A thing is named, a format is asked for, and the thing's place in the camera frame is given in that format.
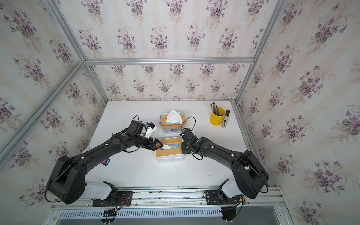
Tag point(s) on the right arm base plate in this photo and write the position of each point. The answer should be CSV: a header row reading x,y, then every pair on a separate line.
x,y
215,197

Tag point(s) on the clear plastic tissue box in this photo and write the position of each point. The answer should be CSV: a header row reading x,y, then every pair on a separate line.
x,y
168,131

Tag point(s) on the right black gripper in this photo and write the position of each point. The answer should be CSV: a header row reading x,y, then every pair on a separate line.
x,y
183,150

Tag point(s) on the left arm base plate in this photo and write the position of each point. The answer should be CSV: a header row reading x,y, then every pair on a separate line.
x,y
120,198

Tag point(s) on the yellow pen cup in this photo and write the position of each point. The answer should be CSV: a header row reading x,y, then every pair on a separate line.
x,y
217,120

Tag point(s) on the black marker pen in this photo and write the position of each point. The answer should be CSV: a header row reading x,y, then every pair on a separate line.
x,y
225,119

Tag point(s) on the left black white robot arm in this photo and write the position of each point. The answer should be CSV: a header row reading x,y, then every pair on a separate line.
x,y
67,180

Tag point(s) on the white bamboo-lid tissue box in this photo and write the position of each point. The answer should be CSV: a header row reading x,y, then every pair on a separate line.
x,y
171,155

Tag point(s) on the pencils in cup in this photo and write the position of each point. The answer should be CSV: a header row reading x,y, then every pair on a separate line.
x,y
214,108

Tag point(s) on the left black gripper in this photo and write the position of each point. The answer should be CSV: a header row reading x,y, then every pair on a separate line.
x,y
153,146

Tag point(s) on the blue tissue paper pack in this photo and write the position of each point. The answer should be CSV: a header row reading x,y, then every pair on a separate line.
x,y
173,117

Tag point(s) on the bamboo tissue box lid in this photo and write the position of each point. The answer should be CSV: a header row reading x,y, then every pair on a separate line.
x,y
169,126

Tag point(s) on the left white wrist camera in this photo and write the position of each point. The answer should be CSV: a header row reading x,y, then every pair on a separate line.
x,y
149,129

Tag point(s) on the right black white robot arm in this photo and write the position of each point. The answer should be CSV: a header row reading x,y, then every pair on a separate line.
x,y
249,174

